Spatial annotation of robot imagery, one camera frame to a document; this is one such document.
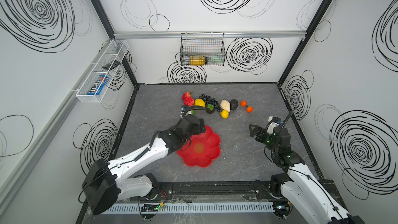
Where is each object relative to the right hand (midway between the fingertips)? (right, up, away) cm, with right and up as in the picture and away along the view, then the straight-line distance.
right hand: (255, 127), depth 82 cm
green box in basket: (-21, +38, +4) cm, 43 cm away
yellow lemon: (-30, +13, +23) cm, 40 cm away
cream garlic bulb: (-13, +11, +20) cm, 26 cm away
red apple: (-37, +14, +21) cm, 45 cm away
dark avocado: (-7, +12, +20) cm, 24 cm away
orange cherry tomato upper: (0, +12, +23) cm, 26 cm away
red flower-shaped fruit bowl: (-28, -14, +5) cm, 32 cm away
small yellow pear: (-14, +6, +17) cm, 22 cm away
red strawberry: (-40, +18, +26) cm, 51 cm away
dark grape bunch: (-23, +14, +23) cm, 35 cm away
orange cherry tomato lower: (+4, +8, +20) cm, 22 cm away
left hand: (-31, +4, -2) cm, 31 cm away
